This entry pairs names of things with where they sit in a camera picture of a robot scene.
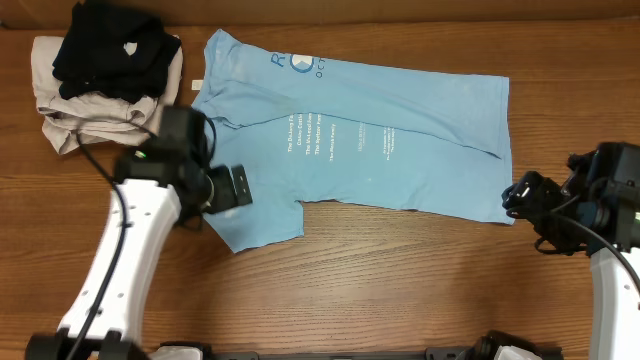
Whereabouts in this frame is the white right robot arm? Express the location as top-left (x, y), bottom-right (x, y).
top-left (502, 142), bottom-right (639, 359)

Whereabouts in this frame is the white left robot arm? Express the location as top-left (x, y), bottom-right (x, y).
top-left (25, 106), bottom-right (252, 359)

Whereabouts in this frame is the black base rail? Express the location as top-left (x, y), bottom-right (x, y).
top-left (149, 329), bottom-right (566, 360)

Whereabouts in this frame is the black folded garment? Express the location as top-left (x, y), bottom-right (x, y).
top-left (53, 1), bottom-right (181, 103)

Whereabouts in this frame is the beige folded garment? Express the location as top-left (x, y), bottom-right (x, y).
top-left (31, 36), bottom-right (183, 154)

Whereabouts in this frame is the light blue printed t-shirt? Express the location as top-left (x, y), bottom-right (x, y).
top-left (194, 30), bottom-right (512, 252)

